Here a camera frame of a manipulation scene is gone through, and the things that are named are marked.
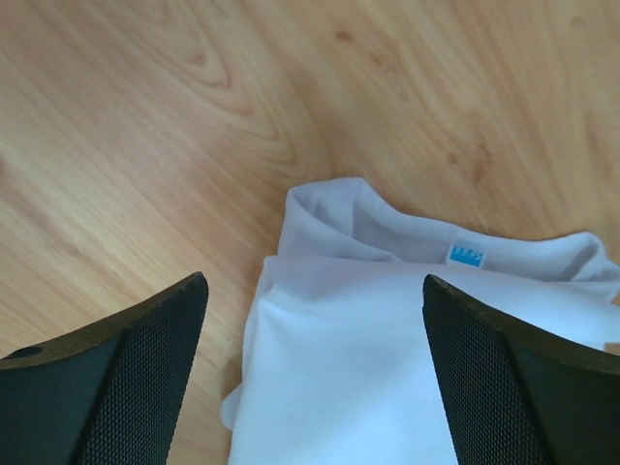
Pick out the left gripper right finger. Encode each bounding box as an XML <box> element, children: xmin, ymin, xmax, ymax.
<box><xmin>422</xmin><ymin>275</ymin><xmax>619</xmax><ymax>464</ymax></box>

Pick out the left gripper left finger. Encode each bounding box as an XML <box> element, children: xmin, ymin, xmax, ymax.
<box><xmin>1</xmin><ymin>272</ymin><xmax>208</xmax><ymax>464</ymax></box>

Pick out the white t shirt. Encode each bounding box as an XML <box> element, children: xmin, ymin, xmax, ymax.
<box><xmin>221</xmin><ymin>178</ymin><xmax>619</xmax><ymax>464</ymax></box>

